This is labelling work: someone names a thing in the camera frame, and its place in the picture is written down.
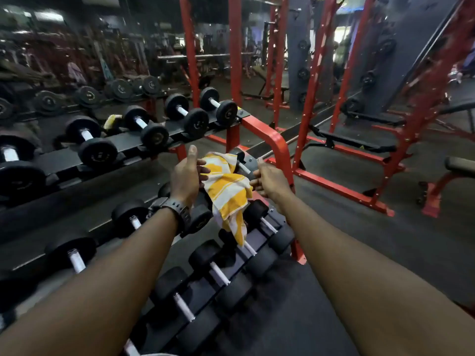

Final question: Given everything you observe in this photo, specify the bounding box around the red power rack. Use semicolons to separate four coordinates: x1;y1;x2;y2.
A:
179;0;291;127
292;0;475;218

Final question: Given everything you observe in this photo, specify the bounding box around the person's left forearm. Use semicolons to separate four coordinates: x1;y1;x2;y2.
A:
0;207;180;356

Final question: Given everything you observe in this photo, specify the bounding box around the person's left hand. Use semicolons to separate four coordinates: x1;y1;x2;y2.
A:
170;145;211;209

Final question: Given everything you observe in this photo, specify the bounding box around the person's right forearm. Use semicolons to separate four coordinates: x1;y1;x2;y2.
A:
276;194;475;356

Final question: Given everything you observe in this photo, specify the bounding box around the set of black dumbbells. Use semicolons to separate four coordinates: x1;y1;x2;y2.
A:
0;87;296;356

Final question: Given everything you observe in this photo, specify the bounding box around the red black dumbbell rack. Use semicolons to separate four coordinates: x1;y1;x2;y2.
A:
0;105;308;356

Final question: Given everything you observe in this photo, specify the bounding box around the steel barbell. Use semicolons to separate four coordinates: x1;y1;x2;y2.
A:
157;51;257;60

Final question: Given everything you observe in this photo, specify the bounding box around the large wall mirror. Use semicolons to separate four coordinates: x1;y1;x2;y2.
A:
0;0;193;119

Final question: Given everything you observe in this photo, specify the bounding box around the person's right hand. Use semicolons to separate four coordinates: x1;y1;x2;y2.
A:
249;158;294;205

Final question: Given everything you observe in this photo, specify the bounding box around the black wristwatch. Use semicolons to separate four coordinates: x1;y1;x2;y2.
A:
147;197;192;235

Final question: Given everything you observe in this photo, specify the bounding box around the yellow white striped towel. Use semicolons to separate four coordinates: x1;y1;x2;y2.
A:
200;151;254;247

